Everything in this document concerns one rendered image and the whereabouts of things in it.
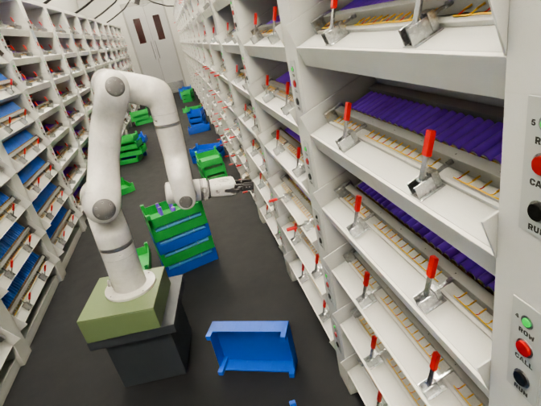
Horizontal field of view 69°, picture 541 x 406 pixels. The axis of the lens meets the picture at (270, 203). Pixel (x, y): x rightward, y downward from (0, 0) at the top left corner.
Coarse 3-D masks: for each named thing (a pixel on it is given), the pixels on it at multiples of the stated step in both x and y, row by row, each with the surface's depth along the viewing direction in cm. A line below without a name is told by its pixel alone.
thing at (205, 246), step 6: (210, 240) 224; (192, 246) 221; (198, 246) 222; (204, 246) 224; (210, 246) 226; (180, 252) 218; (186, 252) 220; (192, 252) 222; (198, 252) 223; (162, 258) 214; (168, 258) 216; (174, 258) 218; (180, 258) 219; (186, 258) 221; (168, 264) 217
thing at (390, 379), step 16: (352, 304) 118; (352, 320) 119; (352, 336) 114; (368, 336) 111; (368, 352) 107; (384, 352) 105; (368, 368) 104; (384, 368) 101; (384, 384) 98; (400, 384) 95; (400, 400) 93; (416, 400) 90
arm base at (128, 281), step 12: (120, 252) 139; (132, 252) 143; (108, 264) 141; (120, 264) 141; (132, 264) 144; (120, 276) 142; (132, 276) 144; (144, 276) 151; (108, 288) 150; (120, 288) 145; (132, 288) 146; (144, 288) 147; (120, 300) 143
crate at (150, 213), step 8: (144, 208) 220; (152, 208) 224; (168, 208) 228; (176, 208) 226; (192, 208) 214; (200, 208) 216; (144, 216) 216; (152, 216) 222; (160, 216) 207; (168, 216) 209; (176, 216) 211; (184, 216) 213; (152, 224) 206; (160, 224) 208
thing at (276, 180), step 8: (272, 176) 173; (280, 176) 174; (288, 176) 173; (272, 184) 174; (280, 184) 174; (280, 192) 168; (296, 200) 155; (288, 208) 153; (296, 208) 150; (296, 216) 145; (304, 216) 142; (304, 232) 134; (312, 232) 132; (312, 240) 128
